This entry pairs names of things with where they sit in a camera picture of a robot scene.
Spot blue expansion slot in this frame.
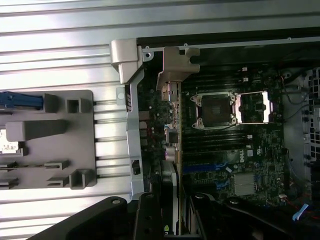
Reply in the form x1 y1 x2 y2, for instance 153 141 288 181
182 164 226 175

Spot silver chipset heatsink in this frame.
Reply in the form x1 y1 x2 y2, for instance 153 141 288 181
233 173 257 197

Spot green motherboard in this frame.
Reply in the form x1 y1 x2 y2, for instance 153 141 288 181
138 64 313 213

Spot black open PC case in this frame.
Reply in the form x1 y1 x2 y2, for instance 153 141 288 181
109 37 320 240

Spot CPU socket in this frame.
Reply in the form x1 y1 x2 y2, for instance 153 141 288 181
189 91 238 130

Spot grey parts rack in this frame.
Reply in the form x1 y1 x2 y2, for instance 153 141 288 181
0 89 97 191

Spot metal socket cover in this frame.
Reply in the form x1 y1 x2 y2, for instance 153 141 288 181
234 91 279 125

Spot silver CPU chip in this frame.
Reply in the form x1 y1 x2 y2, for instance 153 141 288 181
0 129 20 154

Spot hard disk with blue rails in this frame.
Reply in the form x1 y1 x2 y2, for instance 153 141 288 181
0 91 44 111

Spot black chassis switch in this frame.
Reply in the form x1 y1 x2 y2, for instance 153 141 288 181
131 159 142 176

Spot light blue wire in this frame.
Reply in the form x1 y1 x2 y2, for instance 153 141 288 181
291 202 310 221

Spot beige case handle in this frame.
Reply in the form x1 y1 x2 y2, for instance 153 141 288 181
109 38 145 85

